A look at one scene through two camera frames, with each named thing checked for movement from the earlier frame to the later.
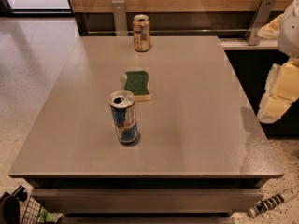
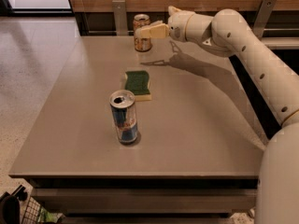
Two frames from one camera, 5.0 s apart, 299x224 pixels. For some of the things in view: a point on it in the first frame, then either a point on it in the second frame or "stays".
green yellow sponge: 136,81 stays
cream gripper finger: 281,91 to 177,20
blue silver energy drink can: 122,103 stays
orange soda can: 141,24 stays
